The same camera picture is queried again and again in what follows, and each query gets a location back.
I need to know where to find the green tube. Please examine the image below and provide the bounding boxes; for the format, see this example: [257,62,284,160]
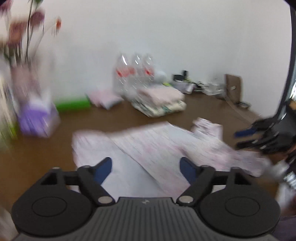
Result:
[54,97,91,113]

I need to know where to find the person's right hand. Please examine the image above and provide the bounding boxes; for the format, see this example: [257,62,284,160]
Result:
[276,144,296,167]

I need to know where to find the cluttered small items pile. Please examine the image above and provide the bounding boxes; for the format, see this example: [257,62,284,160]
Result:
[153,69,250,110]

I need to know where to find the folded cream patterned cloth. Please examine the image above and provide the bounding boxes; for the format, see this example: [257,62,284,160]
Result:
[131,100,187,118]

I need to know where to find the pink floral vase wrap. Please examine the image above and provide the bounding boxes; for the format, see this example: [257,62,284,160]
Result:
[10,63,53,112]

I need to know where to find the right clear water bottle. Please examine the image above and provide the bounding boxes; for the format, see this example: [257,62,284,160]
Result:
[143,54,154,86]

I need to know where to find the dried pink flower bouquet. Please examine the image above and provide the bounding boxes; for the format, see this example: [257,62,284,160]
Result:
[1,1,62,68]

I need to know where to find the small folded pink cloth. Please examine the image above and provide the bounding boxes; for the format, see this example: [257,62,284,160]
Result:
[87,90,124,110]

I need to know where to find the middle clear water bottle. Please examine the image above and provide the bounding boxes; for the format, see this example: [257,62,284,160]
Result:
[132,53,145,89]

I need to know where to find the brown cardboard box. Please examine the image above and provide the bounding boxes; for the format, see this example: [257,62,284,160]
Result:
[225,74,242,104]

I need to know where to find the floral pink white garment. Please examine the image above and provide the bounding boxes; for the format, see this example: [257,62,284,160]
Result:
[72,118,271,199]

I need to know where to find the purple tissue pack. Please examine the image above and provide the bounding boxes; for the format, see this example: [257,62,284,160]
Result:
[18,99,61,138]

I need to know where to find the folded pink cloth stack top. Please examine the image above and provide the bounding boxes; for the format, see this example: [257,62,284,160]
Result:
[137,86,185,106]

